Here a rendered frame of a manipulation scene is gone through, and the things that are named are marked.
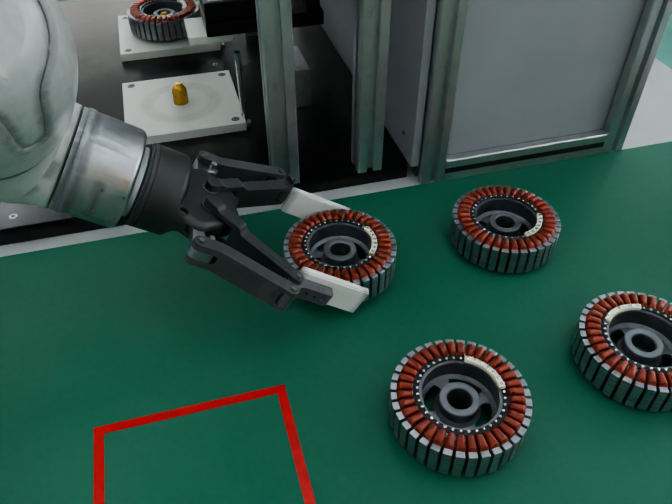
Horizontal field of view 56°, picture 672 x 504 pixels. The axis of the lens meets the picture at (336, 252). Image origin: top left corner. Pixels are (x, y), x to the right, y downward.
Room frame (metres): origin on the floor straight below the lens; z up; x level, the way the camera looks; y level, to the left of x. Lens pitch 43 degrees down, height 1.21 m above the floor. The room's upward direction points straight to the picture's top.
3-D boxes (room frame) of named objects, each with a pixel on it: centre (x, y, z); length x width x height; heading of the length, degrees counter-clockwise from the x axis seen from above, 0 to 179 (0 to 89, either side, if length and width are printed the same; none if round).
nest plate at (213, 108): (0.76, 0.21, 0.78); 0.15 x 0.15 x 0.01; 16
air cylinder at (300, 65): (0.80, 0.07, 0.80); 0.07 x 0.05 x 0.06; 16
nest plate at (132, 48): (0.99, 0.27, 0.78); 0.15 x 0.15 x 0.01; 16
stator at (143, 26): (0.99, 0.27, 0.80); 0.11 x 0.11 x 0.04
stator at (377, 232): (0.46, 0.00, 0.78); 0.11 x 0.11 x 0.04
